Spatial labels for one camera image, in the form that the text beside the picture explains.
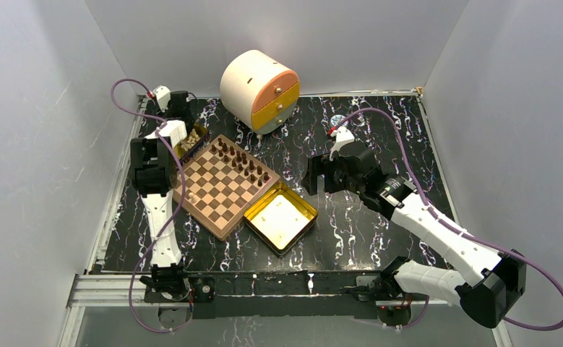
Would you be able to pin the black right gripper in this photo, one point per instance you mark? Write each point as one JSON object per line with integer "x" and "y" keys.
{"x": 317, "y": 165}

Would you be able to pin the white chess pawn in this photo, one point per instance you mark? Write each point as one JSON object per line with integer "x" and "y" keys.
{"x": 191, "y": 197}

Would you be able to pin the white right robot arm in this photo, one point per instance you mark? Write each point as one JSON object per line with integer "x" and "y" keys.
{"x": 484, "y": 282}

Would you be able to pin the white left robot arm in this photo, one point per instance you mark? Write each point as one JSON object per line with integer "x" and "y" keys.
{"x": 154, "y": 175}

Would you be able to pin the gold tin with white pieces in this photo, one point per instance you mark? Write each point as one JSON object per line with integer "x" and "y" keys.
{"x": 193, "y": 143}

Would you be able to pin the dark chess pieces row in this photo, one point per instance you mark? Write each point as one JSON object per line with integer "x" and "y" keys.
{"x": 228, "y": 164}

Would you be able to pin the wooden chess board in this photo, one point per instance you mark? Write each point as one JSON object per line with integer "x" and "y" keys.
{"x": 218, "y": 208}

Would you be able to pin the small blue white jar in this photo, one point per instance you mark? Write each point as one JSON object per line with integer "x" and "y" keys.
{"x": 337, "y": 121}

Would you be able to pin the empty gold tin lid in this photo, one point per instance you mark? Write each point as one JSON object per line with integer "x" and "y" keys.
{"x": 280, "y": 218}

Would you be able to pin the round pastel drawer cabinet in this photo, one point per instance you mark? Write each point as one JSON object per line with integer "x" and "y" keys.
{"x": 259, "y": 91}

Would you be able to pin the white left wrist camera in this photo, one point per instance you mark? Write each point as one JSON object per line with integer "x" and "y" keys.
{"x": 161, "y": 96}

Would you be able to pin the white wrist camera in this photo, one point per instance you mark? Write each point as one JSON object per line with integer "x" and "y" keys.
{"x": 342, "y": 136}
{"x": 161, "y": 96}

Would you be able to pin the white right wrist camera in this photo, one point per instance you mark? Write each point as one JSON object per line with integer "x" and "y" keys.
{"x": 342, "y": 136}

